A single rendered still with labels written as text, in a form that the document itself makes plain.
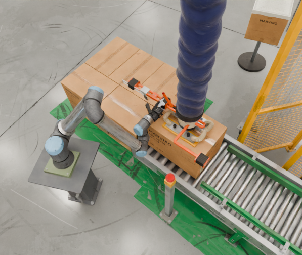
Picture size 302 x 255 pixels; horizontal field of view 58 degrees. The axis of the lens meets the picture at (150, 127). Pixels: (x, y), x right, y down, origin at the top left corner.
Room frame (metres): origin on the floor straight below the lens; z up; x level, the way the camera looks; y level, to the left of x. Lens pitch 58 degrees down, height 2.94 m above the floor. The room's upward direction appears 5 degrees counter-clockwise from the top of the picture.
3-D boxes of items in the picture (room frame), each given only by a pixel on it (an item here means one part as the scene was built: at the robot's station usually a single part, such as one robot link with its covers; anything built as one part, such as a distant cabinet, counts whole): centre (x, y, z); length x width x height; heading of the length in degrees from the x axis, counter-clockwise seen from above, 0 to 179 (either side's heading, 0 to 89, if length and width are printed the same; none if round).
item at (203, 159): (0.84, -0.36, 1.08); 0.09 x 0.08 x 0.05; 137
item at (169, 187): (0.74, -0.11, 0.50); 0.07 x 0.07 x 1.00; 47
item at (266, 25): (2.81, -1.55, 0.82); 0.60 x 0.40 x 0.40; 154
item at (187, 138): (1.17, -0.25, 0.97); 0.34 x 0.10 x 0.05; 47
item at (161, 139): (1.24, -0.30, 0.75); 0.60 x 0.40 x 0.40; 46
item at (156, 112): (1.30, -0.05, 1.08); 0.12 x 0.09 x 0.08; 137
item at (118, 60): (2.19, 0.25, 0.34); 1.20 x 1.00 x 0.40; 47
